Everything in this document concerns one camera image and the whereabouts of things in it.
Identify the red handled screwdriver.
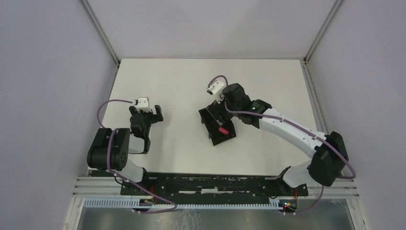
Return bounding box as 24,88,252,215
218,127,229,135

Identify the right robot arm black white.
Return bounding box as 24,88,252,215
204,80,349,196

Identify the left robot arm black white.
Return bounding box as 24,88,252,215
87,105,164,195

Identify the black plastic bin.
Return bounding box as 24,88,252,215
199,108,237,146

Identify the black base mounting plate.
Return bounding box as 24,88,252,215
120,172,309,206

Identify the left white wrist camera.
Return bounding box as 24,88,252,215
133,97,152,113

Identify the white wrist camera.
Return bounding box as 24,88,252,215
133,97,152,113
206,80,226,95

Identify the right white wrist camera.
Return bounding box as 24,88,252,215
206,80,226,95

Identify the aluminium frame rail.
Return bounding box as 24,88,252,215
73,177,360,199

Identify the white slotted cable duct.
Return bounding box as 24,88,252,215
83,197,282,210

